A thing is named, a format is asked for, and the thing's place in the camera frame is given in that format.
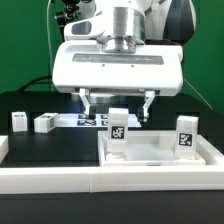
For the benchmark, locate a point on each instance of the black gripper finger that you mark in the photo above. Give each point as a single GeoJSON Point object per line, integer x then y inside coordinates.
{"type": "Point", "coordinates": [143, 111]}
{"type": "Point", "coordinates": [89, 110]}

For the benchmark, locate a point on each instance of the white square table top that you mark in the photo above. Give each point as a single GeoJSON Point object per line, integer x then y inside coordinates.
{"type": "Point", "coordinates": [156, 148]}

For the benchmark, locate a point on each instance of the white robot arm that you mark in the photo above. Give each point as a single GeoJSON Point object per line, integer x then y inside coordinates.
{"type": "Point", "coordinates": [125, 47]}

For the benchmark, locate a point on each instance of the white sheet with tags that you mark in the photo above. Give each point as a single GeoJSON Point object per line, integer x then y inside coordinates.
{"type": "Point", "coordinates": [101, 120]}

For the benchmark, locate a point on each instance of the white front fence bar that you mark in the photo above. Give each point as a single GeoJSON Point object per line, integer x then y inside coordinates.
{"type": "Point", "coordinates": [110, 179]}

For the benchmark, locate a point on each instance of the white fence bar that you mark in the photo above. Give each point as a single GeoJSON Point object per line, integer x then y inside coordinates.
{"type": "Point", "coordinates": [3, 147]}
{"type": "Point", "coordinates": [110, 179]}

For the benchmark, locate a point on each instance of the white left fence bar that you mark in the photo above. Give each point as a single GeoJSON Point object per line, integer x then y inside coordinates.
{"type": "Point", "coordinates": [3, 147]}

